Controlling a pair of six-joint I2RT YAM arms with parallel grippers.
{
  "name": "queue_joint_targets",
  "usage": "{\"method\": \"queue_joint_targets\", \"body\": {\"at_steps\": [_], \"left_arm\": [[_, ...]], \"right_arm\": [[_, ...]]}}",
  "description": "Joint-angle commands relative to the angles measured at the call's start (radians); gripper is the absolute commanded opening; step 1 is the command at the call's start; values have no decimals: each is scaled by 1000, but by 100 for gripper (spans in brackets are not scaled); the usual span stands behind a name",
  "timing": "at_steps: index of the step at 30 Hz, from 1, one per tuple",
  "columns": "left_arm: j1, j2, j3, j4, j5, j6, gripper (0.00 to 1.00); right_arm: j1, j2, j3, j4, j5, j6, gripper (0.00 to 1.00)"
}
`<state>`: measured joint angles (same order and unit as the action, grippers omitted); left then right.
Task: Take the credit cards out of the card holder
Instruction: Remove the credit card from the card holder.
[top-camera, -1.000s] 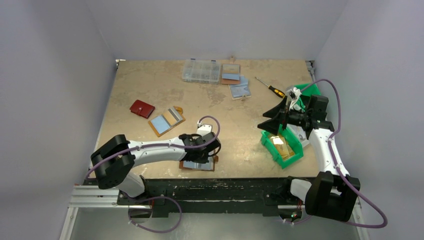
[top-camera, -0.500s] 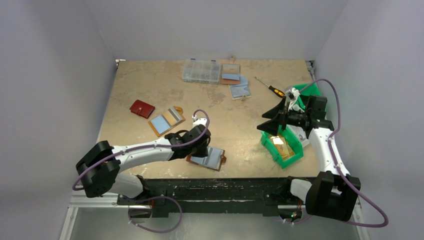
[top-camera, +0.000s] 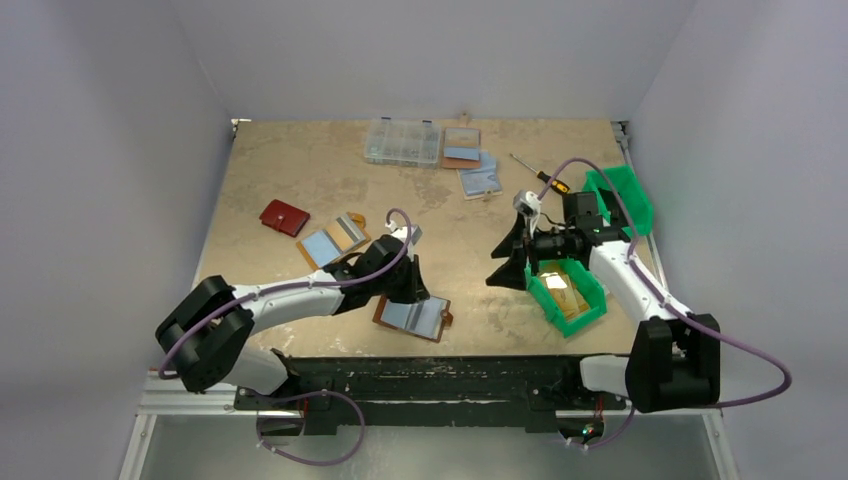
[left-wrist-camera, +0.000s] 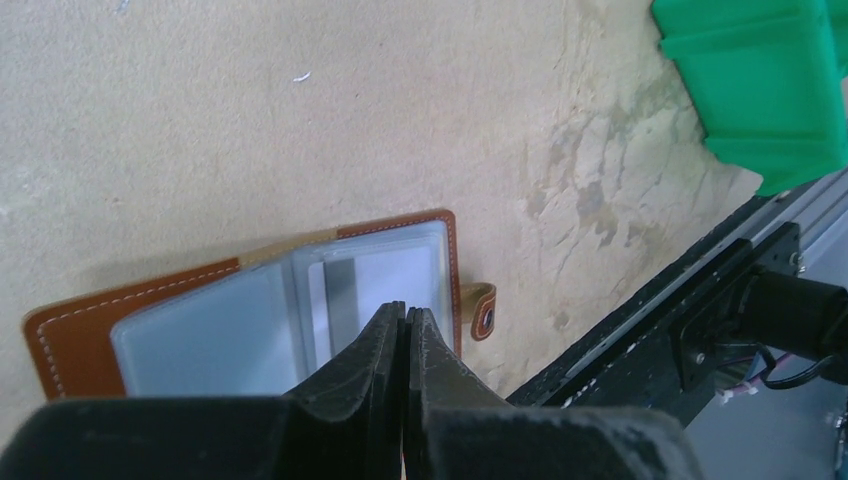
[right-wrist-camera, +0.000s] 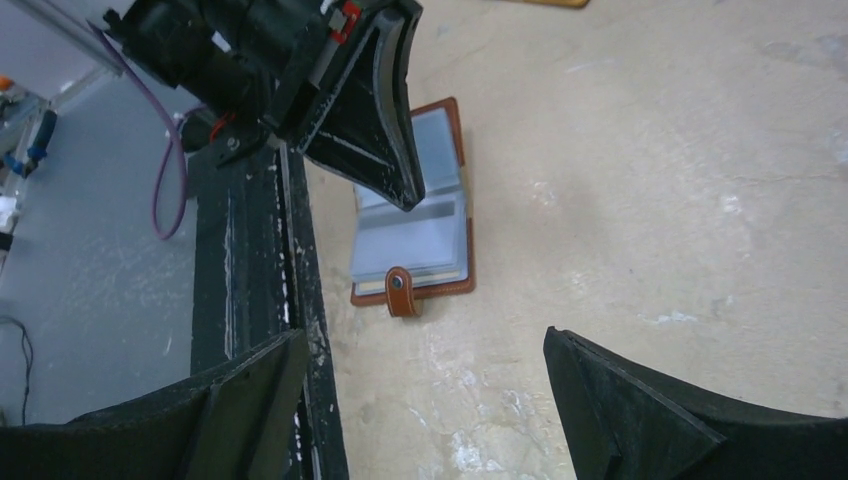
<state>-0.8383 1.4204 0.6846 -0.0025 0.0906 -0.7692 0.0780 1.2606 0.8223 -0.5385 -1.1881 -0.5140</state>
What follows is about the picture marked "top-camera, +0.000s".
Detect brown leather card holder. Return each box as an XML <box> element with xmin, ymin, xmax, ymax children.
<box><xmin>372</xmin><ymin>296</ymin><xmax>453</xmax><ymax>343</ymax></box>

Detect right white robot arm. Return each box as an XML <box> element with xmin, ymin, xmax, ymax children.
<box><xmin>485</xmin><ymin>190</ymin><xmax>720</xmax><ymax>413</ymax></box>

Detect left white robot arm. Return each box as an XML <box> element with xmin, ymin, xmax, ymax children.
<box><xmin>155</xmin><ymin>228</ymin><xmax>429</xmax><ymax>395</ymax></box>

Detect green bin with cards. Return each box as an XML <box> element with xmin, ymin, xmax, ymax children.
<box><xmin>525</xmin><ymin>259</ymin><xmax>607</xmax><ymax>338</ymax></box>

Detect blue transparent card sleeve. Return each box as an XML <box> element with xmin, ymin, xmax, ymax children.
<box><xmin>457</xmin><ymin>151</ymin><xmax>503</xmax><ymax>200</ymax></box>

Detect open tan card holder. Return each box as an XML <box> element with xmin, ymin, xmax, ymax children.
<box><xmin>296</xmin><ymin>212</ymin><xmax>371</xmax><ymax>270</ymax></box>

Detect open brown card holder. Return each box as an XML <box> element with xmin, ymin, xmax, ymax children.
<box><xmin>441</xmin><ymin>127</ymin><xmax>481</xmax><ymax>169</ymax></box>

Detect dark red card holder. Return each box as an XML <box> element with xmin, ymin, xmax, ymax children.
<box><xmin>259</xmin><ymin>199</ymin><xmax>311</xmax><ymax>238</ymax></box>

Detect yellow black screwdriver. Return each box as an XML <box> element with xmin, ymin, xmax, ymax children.
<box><xmin>510</xmin><ymin>153</ymin><xmax>571</xmax><ymax>195</ymax></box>

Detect green bin far right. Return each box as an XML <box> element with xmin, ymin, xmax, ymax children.
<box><xmin>583</xmin><ymin>165</ymin><xmax>654</xmax><ymax>237</ymax></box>

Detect clear plastic organizer box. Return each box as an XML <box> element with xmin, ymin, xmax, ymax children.
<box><xmin>364</xmin><ymin>117</ymin><xmax>443</xmax><ymax>169</ymax></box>

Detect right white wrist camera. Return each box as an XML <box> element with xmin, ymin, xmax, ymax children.
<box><xmin>513</xmin><ymin>190</ymin><xmax>541</xmax><ymax>236</ymax></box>

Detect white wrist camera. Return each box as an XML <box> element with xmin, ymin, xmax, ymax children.
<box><xmin>386</xmin><ymin>221</ymin><xmax>423</xmax><ymax>250</ymax></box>
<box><xmin>513</xmin><ymin>190</ymin><xmax>541</xmax><ymax>236</ymax></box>

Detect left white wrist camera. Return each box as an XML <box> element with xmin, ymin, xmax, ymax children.
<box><xmin>386</xmin><ymin>221</ymin><xmax>423</xmax><ymax>250</ymax></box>

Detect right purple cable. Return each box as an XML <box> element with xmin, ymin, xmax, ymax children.
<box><xmin>536</xmin><ymin>156</ymin><xmax>793</xmax><ymax>453</ymax></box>

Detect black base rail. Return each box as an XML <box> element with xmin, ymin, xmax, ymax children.
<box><xmin>234</xmin><ymin>355</ymin><xmax>626</xmax><ymax>435</ymax></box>

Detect aluminium frame rail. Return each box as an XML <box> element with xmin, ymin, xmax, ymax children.
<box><xmin>120</xmin><ymin>375</ymin><xmax>739</xmax><ymax>479</ymax></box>

